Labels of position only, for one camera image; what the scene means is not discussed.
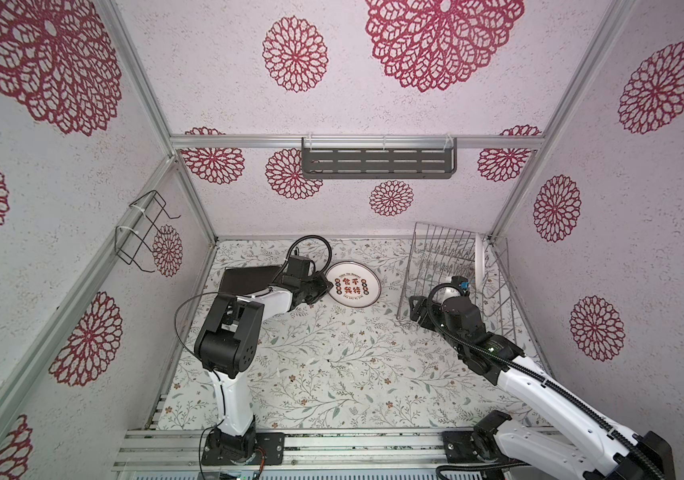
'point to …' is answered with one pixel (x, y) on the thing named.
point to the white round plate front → (479, 260)
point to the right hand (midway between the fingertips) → (420, 298)
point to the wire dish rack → (439, 253)
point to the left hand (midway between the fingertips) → (333, 287)
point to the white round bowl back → (355, 284)
